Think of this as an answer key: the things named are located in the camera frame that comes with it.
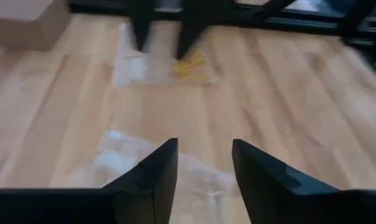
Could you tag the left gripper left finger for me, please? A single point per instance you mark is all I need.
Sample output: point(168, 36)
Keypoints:
point(150, 193)

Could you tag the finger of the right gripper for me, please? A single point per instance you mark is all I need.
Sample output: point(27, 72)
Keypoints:
point(190, 37)
point(141, 34)

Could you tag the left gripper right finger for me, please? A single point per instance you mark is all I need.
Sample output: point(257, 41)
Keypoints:
point(268, 193)

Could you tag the yellow rubber band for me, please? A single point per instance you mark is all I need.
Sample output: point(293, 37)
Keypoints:
point(189, 67)

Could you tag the clear plastic zip bag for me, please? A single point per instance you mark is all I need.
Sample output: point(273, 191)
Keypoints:
point(203, 183)
point(135, 65)

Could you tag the small cardboard box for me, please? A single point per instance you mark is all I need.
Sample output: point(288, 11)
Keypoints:
point(20, 25)

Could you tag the black aluminium table frame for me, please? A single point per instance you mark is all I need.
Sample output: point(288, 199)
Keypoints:
point(299, 24)

